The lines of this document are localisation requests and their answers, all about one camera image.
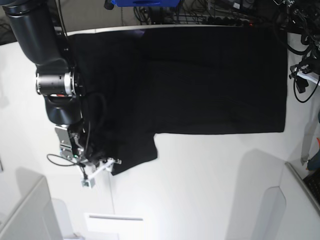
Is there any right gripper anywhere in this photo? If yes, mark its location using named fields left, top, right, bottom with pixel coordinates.
left=55, top=123, right=122, bottom=166

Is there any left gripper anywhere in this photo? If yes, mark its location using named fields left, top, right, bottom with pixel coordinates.
left=289, top=58, right=320, bottom=80

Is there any black T-shirt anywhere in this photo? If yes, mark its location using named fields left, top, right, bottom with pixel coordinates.
left=70, top=26, right=288, bottom=175

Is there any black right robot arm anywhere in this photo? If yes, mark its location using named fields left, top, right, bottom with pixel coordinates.
left=0, top=0, right=121, bottom=167

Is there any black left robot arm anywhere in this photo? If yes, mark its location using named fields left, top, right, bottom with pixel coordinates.
left=272, top=0, right=320, bottom=77

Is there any black power strip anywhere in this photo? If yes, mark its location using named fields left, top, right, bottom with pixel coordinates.
left=202, top=16, right=253, bottom=27

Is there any orange teal object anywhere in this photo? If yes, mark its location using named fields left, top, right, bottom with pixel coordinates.
left=306, top=149, right=320, bottom=171

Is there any black keyboard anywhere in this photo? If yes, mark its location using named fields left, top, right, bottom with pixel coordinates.
left=303, top=169, right=320, bottom=203

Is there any blue plastic box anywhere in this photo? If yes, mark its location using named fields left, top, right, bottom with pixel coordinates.
left=111, top=0, right=180, bottom=7

